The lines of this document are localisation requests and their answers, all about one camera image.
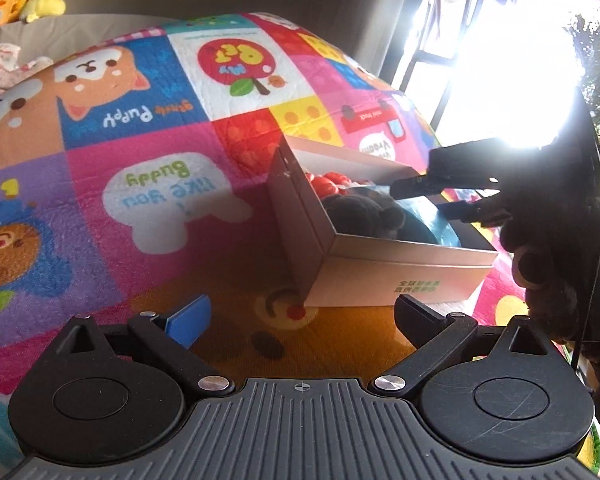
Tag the red figurine toy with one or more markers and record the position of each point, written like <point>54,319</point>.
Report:
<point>325,182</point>

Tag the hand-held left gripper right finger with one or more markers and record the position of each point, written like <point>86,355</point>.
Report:
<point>420,317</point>

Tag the dark window frame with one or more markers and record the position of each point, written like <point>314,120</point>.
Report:
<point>430,50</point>

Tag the pink cardboard box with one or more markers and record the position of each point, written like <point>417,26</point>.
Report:
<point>380,280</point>

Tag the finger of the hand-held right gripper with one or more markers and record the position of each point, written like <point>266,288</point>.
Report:
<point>460,160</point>
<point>475,212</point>

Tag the black plush toy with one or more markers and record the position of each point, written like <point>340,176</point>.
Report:
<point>360,215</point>

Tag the pink and white cloth pile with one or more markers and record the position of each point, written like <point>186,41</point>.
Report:
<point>2,67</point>

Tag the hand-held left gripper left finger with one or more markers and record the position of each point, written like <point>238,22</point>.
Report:
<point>190,317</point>

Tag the blue packet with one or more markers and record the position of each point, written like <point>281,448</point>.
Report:
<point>425,225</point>

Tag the person's right hand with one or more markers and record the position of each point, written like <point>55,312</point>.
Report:
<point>545,290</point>

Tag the colourful cartoon play mat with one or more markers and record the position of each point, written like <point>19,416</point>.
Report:
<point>155,160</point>

